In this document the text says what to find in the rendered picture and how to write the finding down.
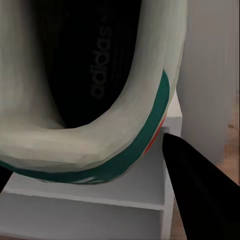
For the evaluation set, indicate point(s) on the gym shoe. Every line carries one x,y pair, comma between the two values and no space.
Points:
85,85

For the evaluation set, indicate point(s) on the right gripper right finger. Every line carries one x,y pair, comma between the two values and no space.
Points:
207,199

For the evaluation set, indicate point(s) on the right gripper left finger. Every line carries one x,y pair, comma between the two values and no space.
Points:
5,175

